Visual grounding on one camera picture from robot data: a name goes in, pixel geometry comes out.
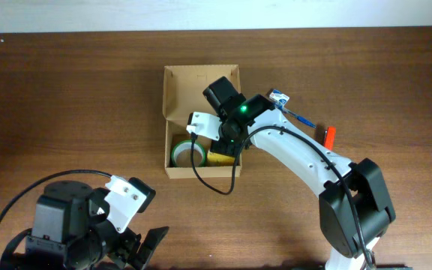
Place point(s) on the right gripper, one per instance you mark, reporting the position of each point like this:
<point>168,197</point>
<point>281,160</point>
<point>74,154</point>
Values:
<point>223,147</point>

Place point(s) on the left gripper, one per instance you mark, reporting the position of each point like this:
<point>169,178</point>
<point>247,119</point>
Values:
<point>133,245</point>

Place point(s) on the yellow spiral notepad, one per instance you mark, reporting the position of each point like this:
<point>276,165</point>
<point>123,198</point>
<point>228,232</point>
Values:
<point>214,159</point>

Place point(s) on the green tape roll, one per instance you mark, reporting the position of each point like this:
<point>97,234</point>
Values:
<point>188,153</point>

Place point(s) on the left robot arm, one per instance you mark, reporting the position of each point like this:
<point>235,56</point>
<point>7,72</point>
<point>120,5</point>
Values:
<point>77,226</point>

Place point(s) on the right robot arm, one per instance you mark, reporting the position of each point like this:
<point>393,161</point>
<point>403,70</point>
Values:
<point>355,207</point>

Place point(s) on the small white blue box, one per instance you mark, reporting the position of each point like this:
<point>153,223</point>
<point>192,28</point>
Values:
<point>278,97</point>

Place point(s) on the brown cardboard box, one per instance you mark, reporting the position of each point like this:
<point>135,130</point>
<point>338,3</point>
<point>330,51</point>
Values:
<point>187,111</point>

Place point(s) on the blue ballpoint pen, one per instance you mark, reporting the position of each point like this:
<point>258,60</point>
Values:
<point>298,117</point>

